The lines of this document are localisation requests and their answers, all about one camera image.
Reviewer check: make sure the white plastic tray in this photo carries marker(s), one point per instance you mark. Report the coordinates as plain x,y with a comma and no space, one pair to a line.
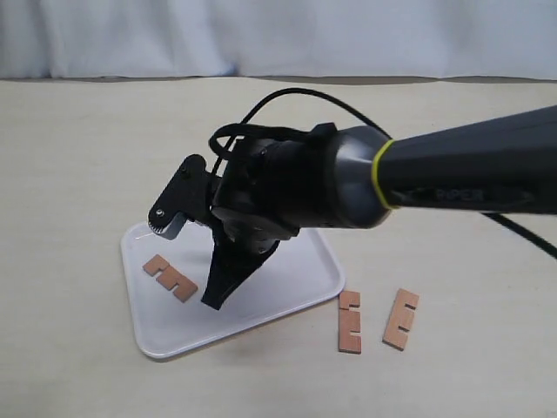
302,273

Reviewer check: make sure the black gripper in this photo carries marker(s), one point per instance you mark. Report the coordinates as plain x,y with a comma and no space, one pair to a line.
274,184

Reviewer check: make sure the white cloth backdrop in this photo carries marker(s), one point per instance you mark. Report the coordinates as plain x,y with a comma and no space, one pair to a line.
179,39

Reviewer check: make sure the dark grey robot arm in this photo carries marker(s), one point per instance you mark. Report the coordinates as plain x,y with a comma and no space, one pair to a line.
503,165

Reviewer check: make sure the wooden notched piece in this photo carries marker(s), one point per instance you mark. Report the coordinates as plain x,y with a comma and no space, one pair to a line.
401,319
349,322
170,278

